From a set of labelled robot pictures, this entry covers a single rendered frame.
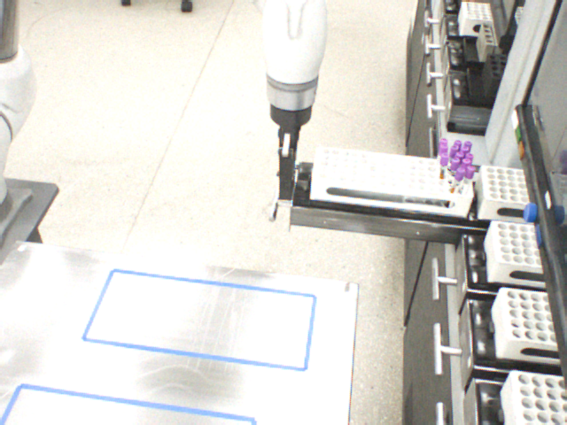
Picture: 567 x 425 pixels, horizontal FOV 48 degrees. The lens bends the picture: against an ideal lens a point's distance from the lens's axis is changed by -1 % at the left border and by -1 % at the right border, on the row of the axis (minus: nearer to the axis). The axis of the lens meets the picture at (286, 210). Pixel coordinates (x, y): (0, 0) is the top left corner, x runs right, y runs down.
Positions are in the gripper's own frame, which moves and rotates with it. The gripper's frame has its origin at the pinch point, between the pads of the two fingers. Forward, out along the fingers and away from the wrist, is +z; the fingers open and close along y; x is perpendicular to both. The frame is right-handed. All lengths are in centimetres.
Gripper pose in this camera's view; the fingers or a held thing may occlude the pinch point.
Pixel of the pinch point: (287, 185)
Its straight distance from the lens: 126.7
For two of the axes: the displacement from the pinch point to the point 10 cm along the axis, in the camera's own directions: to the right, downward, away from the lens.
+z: -0.3, 7.2, 6.9
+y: 1.4, -6.8, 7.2
